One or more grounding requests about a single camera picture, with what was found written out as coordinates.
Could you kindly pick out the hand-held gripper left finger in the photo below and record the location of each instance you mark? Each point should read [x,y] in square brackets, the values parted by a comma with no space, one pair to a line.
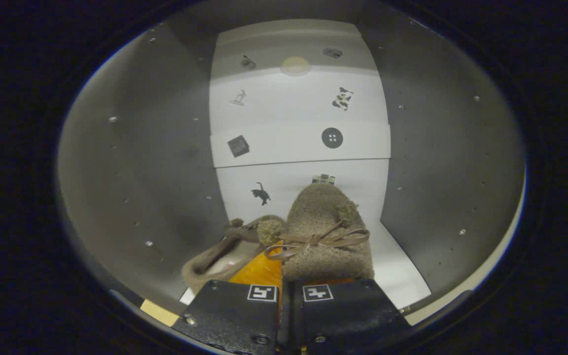
[230,315]

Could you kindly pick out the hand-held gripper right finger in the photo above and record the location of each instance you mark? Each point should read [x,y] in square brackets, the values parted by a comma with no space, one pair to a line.
[348,315]

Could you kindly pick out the brown fuzzy shoe with pompom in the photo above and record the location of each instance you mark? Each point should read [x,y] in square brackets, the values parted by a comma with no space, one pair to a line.
[215,264]

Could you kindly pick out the brown fuzzy shoe with bow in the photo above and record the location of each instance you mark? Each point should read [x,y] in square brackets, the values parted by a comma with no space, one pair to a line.
[321,212]

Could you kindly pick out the grey shoe cabinet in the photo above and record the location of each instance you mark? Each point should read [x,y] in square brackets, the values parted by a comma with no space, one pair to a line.
[141,162]

